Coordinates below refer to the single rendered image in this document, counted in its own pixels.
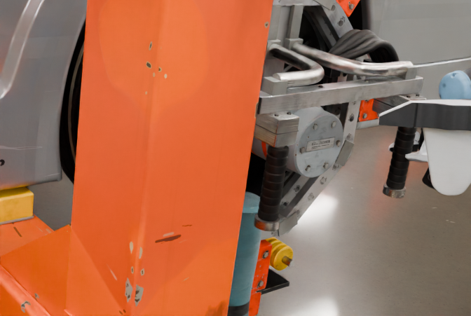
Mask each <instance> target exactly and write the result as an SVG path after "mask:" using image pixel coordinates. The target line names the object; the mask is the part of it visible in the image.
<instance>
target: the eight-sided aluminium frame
mask: <svg viewBox="0 0 471 316"><path fill-rule="evenodd" d="M293 4H303V5H304V6H305V7H306V10H307V11H308V13H309V15H310V16H311V18H312V20H313V22H314V23H315V25H316V27H317V29H318V30H319V32H320V33H321V35H322V37H323V39H324V40H325V43H326V44H327V46H328V48H329V49H331V48H332V47H333V46H334V44H335V43H336V42H337V41H338V40H339V39H340V38H341V37H342V36H343V35H344V34H345V33H346V32H349V31H350V30H352V29H353V27H352V25H351V24H350V22H349V20H348V18H347V16H346V14H345V12H344V11H343V9H342V7H341V6H340V5H339V4H338V3H337V1H336V0H273V5H281V6H293ZM362 79H365V76H357V75H353V74H347V73H344V72H341V74H340V76H339V77H332V83H338V82H344V81H356V80H362ZM360 103H361V101H356V102H346V103H340V104H330V105H327V110H326V111H327V112H329V113H331V114H334V115H335V116H336V117H337V118H339V120H340V122H341V124H342V126H343V143H342V147H341V150H340V153H339V155H338V157H337V159H336V160H335V162H334V163H333V165H332V166H331V167H330V168H329V169H328V170H327V171H326V172H324V173H323V174H321V175H320V176H317V177H313V178H307V177H303V176H301V175H300V174H297V173H295V174H294V176H293V177H292V178H291V179H290V180H289V181H288V182H287V184H286V185H285V186H284V188H283V189H282V195H281V196H282V198H281V203H280V210H279V215H278V216H279V217H280V225H279V229H278V230H276V231H261V240H265V239H267V238H272V237H275V236H279V237H280V236H282V235H283V234H286V233H289V232H290V231H291V230H292V228H293V227H295V226H296V225H297V224H298V220H299V219H300V218H301V217H302V216H303V214H304V213H305V212H306V210H307V209H308V208H309V207H310V206H311V205H312V203H313V202H314V201H315V199H316V198H317V197H318V196H319V195H320V193H321V192H322V191H323V189H324V188H325V187H326V185H327V184H328V183H329V182H330V181H331V180H332V178H333V177H334V175H335V174H336V173H337V172H338V171H339V170H340V168H341V167H342V166H344V165H345V164H346V161H347V160H348V158H349V157H350V155H351V151H352V149H353V146H354V143H353V140H354V136H355V129H356V125H357V118H358V114H359V110H360Z"/></svg>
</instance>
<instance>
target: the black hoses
mask: <svg viewBox="0 0 471 316"><path fill-rule="evenodd" d="M328 53H330V54H332V55H337V56H339V57H344V58H347V59H350V60H354V59H356V58H358V57H361V56H363V55H366V54H368V53H369V56H370V59H363V62H373V63H382V62H398V61H399V58H398V55H397V52H396V50H395V48H394V47H393V45H392V44H390V43H389V42H387V41H385V40H382V39H380V38H379V37H377V35H375V33H373V32H371V31H370V30H368V29H364V30H359V29H352V30H350V31H349V32H346V33H345V34H344V35H343V36H342V37H341V38H340V39H339V40H338V41H337V42H336V43H335V44H334V46H333V47H332V48H331V49H330V51H329V52H328ZM321 66H322V65H321ZM322 68H323V69H324V72H325V76H328V77H330V78H331V77H339V76H340V74H341V72H340V71H337V70H334V69H330V68H328V67H324V66H322Z"/></svg>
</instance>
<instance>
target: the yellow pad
mask: <svg viewBox="0 0 471 316"><path fill-rule="evenodd" d="M33 202H34V194H33V193H32V192H31V191H30V190H29V189H28V188H26V187H25V186H24V187H20V188H12V189H7V190H3V191H0V225H3V224H9V223H13V222H17V221H24V220H28V219H33V218H34V215H33Z"/></svg>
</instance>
